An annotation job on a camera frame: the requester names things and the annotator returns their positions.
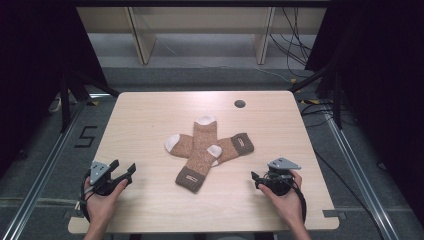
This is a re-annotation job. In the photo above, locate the grey table corner bracket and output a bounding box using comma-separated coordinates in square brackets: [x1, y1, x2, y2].
[322, 208, 348, 221]

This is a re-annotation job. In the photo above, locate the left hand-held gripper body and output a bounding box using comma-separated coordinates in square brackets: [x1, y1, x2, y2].
[88, 160, 117, 197]

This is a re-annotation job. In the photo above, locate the person's right hand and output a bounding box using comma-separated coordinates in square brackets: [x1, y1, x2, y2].
[257, 169, 306, 229]

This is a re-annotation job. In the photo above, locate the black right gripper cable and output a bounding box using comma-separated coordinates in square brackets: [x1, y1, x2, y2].
[290, 181, 308, 225]

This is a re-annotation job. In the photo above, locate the beige wooden shelf frame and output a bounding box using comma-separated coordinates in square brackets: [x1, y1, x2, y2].
[75, 5, 328, 66]

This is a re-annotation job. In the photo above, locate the long black floor cable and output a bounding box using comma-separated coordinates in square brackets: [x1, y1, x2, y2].
[299, 101, 388, 240]

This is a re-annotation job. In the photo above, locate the person's left hand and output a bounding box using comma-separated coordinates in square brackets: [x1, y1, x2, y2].
[83, 176, 130, 231]

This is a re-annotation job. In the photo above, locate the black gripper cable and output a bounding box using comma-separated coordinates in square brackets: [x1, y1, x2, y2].
[77, 169, 94, 224]
[290, 181, 308, 225]

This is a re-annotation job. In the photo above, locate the brown knitted sock white toe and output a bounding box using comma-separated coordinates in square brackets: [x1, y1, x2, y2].
[175, 114, 223, 194]
[164, 132, 255, 168]

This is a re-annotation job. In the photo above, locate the silver metal floor rail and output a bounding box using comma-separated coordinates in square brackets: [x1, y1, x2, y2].
[323, 108, 403, 240]
[0, 94, 104, 240]

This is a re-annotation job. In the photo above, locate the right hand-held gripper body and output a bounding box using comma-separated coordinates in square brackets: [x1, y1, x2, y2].
[261, 156, 302, 197]

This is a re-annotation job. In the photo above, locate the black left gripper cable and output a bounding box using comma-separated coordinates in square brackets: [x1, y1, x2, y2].
[77, 169, 94, 224]

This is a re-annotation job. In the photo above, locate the bundle of black hanging cables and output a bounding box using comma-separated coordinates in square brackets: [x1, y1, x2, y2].
[268, 6, 322, 80]

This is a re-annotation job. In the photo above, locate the black curtain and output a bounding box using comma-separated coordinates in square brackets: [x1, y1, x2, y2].
[304, 0, 424, 218]
[0, 0, 111, 178]

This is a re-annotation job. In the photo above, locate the black metal stand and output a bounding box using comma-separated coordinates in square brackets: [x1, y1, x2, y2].
[287, 64, 344, 130]
[59, 69, 120, 134]

